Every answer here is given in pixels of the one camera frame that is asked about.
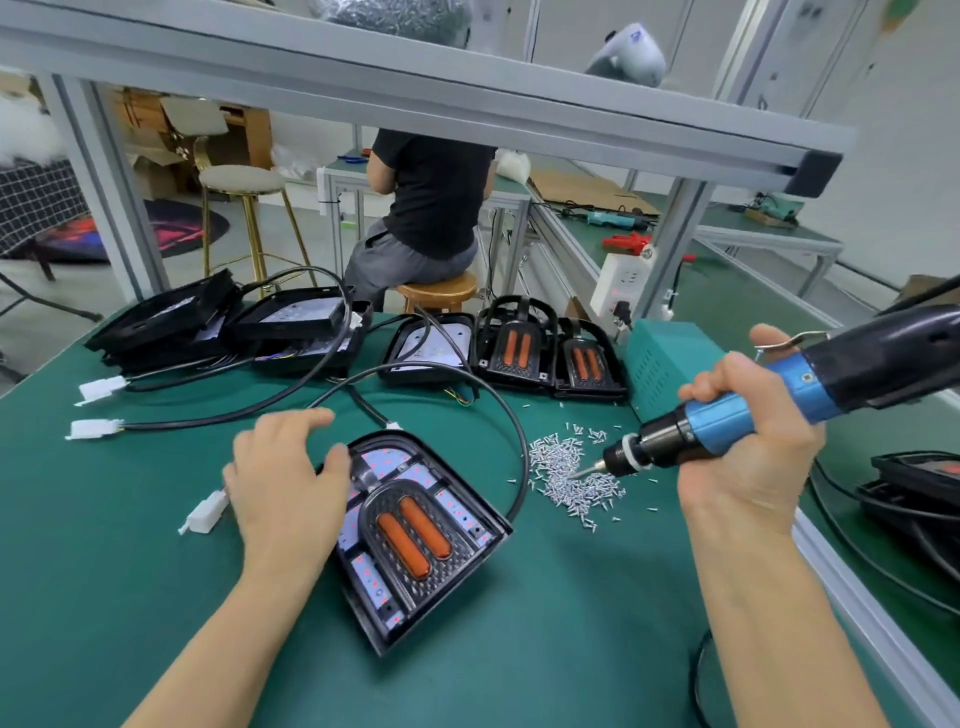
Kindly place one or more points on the person's right hand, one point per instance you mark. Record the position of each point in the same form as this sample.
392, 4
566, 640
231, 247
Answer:
773, 458

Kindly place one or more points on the person's left hand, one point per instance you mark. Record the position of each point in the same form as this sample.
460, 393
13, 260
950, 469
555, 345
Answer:
293, 503

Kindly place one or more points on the black cover orange strips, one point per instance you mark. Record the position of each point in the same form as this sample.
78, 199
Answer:
518, 348
408, 537

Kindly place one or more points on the blue black electric screwdriver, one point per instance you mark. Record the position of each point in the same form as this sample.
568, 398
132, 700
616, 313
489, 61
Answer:
885, 360

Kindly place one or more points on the stack of unassembled lamp housings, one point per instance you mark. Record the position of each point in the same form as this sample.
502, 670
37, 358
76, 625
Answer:
225, 323

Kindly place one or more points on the heap of small silver screws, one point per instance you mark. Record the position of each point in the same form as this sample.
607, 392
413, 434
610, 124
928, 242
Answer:
567, 477

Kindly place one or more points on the person's left forearm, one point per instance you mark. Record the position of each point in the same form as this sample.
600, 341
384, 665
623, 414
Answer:
225, 660

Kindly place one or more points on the person's right forearm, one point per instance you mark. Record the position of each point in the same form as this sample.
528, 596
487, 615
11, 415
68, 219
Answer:
780, 630

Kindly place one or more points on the teal power supply box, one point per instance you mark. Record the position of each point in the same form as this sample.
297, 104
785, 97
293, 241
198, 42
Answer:
668, 360

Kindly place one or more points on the green workbench white legs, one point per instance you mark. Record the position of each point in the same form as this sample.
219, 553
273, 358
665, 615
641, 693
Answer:
765, 228

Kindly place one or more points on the white power strip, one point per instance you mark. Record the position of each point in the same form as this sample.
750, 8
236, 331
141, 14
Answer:
623, 282

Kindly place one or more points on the round brown wooden stool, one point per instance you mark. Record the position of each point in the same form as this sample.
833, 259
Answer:
438, 288

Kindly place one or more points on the red tool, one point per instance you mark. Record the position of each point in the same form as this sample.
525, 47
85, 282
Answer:
627, 243

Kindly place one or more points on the teal hand tool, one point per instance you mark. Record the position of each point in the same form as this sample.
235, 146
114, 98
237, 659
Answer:
618, 219

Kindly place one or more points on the colourful round rug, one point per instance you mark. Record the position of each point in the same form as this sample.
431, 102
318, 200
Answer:
150, 228

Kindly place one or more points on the round beige stool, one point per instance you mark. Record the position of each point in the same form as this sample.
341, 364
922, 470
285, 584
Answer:
240, 180

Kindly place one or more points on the small green workbench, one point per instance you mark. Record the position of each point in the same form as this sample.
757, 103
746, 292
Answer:
338, 177

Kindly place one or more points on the open brown cardboard carton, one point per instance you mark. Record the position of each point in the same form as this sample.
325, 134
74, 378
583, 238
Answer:
158, 165

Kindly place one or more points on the brown wooden cabinet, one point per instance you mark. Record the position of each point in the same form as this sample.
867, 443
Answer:
255, 128

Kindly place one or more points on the white crumpled bag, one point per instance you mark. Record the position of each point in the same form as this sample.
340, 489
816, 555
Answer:
513, 165

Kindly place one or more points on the black checked cloth table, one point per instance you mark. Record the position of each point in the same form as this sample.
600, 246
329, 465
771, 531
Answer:
38, 203

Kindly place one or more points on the white handheld device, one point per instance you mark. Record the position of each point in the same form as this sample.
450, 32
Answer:
627, 53

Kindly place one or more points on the white plastic bags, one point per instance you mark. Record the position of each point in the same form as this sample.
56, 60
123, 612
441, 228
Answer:
30, 132

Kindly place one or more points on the clear bag of screws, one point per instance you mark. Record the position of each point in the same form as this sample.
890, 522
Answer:
390, 15

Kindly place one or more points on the aluminium shelf frame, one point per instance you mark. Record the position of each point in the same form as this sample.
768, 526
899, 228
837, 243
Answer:
450, 83

